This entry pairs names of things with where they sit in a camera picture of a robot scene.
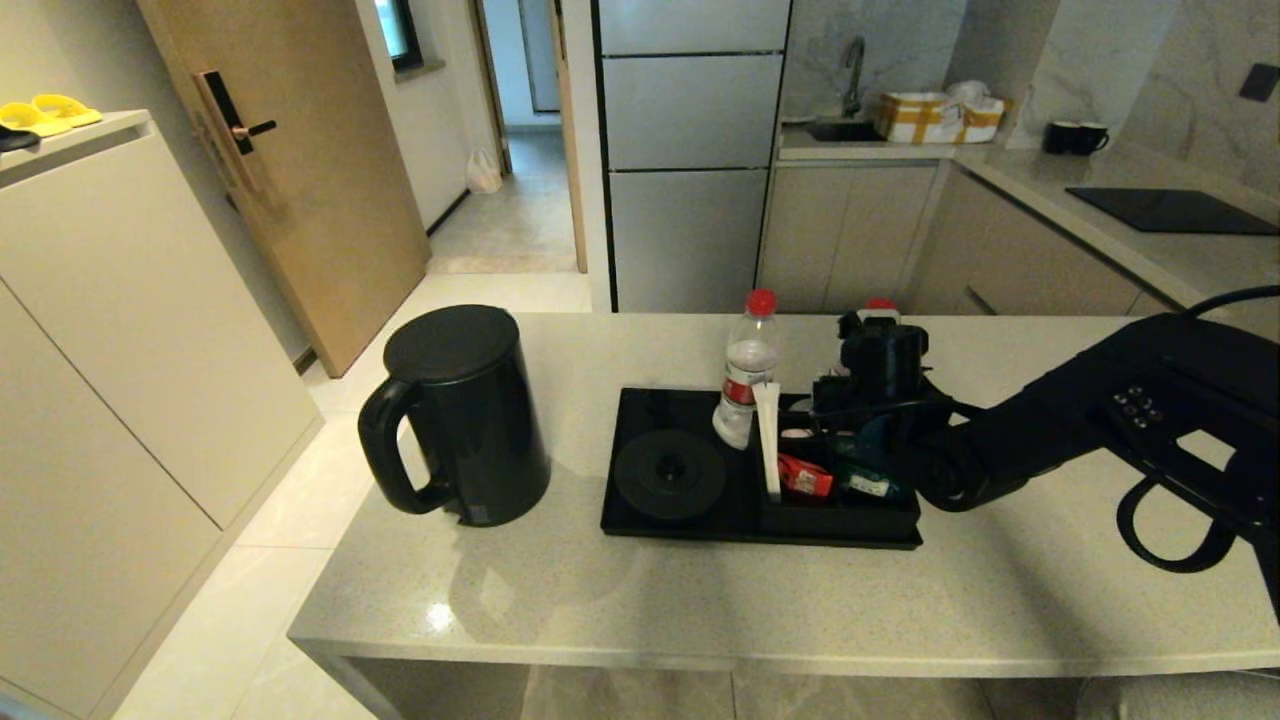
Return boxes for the black compartment organizer box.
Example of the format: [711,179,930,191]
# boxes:
[757,408,921,536]

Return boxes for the silver refrigerator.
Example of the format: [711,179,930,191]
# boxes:
[590,0,791,313]

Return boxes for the black rectangular serving tray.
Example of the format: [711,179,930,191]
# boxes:
[600,387,922,549]

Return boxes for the light wooden door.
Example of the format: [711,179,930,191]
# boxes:
[137,0,432,378]

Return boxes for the chrome kitchen faucet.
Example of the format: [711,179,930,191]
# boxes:
[840,37,866,119]

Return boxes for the dark framed window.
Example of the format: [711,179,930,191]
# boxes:
[375,0,423,73]

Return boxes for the black round kettle base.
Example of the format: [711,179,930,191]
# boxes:
[612,428,728,520]

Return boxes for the black electric kettle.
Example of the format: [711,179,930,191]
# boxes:
[357,304,552,527]

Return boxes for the clear water bottle red cap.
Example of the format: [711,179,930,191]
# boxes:
[712,289,781,450]
[833,298,901,379]

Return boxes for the red sachet packet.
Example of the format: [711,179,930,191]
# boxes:
[778,453,833,497]

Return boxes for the black induction cooktop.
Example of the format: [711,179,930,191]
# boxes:
[1064,187,1280,236]

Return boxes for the white long paper sachet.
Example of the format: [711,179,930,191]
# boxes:
[752,380,783,501]

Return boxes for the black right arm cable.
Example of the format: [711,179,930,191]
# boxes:
[1117,285,1280,574]

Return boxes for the dark green tea packet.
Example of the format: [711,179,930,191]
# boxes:
[835,462,898,499]
[832,415,896,463]

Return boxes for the narrow wooden door leaf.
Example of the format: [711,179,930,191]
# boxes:
[548,0,589,273]

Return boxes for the beige kitchen base cabinets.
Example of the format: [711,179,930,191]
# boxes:
[757,158,1191,317]

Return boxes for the yellow slipper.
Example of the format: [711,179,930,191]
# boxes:
[0,101,74,137]
[32,93,104,128]

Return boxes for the black door lock handle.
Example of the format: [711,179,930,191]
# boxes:
[193,70,279,193]

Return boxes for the yellow white box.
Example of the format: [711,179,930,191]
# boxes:
[875,91,1004,145]

